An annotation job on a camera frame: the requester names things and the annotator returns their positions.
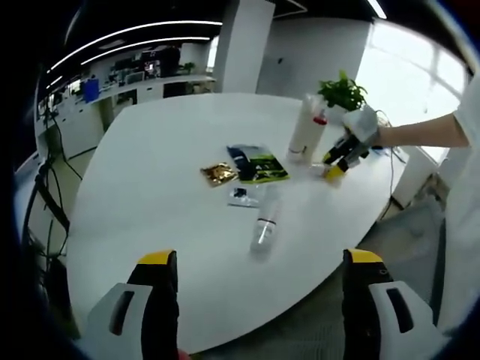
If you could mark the green potted plant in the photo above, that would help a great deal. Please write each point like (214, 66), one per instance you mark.
(343, 93)

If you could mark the gold foil skincare sachet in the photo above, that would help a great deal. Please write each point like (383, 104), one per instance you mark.
(219, 174)

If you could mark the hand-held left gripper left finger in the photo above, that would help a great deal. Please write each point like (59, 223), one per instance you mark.
(153, 318)

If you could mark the person's left hand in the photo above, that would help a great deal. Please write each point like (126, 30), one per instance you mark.
(182, 355)

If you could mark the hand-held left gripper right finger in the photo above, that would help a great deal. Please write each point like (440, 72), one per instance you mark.
(358, 318)

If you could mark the long ceiling light strip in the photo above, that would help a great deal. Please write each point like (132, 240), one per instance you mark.
(217, 22)
(205, 38)

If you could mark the black green skincare pack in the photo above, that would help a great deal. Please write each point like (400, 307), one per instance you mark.
(262, 165)

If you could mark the short ceiling light strip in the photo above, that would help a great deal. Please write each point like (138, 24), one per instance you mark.
(377, 8)

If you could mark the small clear-capped skincare bottle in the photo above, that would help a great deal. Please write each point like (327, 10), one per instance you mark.
(266, 225)

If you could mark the small clear skincare sachet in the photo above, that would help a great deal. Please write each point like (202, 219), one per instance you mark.
(240, 193)

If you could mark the long white office counter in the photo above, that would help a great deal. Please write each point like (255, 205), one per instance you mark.
(187, 78)

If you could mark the black laptop stand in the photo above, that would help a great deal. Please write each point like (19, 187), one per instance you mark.
(53, 200)

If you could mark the blue storage bin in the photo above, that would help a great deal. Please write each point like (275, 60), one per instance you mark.
(91, 90)

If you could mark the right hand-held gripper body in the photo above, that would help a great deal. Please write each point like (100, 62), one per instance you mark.
(362, 125)

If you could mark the white skincare tube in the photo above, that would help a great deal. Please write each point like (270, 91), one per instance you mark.
(298, 138)

